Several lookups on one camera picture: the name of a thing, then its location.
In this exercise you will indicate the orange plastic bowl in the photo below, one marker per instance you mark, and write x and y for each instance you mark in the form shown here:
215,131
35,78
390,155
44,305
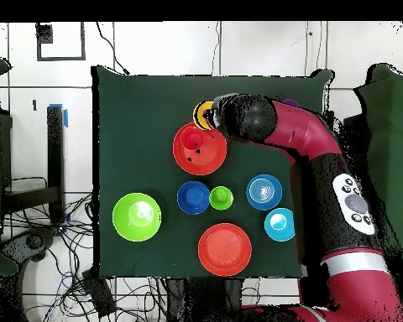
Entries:
208,157
225,250

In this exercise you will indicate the orange plastic cup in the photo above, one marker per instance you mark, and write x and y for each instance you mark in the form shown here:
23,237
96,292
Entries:
191,139

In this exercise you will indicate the yellow plastic cup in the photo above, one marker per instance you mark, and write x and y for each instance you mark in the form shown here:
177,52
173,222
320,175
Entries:
198,115

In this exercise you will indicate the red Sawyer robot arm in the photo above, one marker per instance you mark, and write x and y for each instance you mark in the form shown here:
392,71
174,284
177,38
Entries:
322,188

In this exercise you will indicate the dark blue plastic bowl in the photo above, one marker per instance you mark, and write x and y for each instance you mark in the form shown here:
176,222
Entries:
193,198

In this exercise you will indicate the green plastic cup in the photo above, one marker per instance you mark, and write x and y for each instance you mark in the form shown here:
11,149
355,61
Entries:
221,198

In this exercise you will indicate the blue ribbed plastic bowl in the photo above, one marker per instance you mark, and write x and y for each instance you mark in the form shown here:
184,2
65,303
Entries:
264,193

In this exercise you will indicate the green plastic bowl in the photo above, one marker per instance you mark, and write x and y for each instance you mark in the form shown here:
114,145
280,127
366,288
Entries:
131,221

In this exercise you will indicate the light blue plastic bowl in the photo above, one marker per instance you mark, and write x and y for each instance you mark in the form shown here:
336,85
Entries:
278,225

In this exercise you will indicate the dark green tablecloth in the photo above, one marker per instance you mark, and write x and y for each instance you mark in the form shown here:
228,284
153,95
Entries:
137,110

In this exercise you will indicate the purple plastic cup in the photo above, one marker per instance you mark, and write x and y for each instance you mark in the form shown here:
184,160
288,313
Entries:
292,101

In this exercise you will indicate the blue tape strip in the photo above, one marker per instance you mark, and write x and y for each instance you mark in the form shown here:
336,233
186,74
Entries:
65,118

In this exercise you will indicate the black power brick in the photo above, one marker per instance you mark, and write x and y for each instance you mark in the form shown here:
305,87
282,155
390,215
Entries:
100,295

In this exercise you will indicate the black metal post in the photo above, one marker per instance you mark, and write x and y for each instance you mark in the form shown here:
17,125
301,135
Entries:
55,151

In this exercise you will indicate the grey pedestal foot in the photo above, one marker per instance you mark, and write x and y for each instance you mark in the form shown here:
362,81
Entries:
33,241

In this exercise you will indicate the black square frame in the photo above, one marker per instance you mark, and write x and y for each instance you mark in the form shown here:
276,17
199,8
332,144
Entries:
60,58

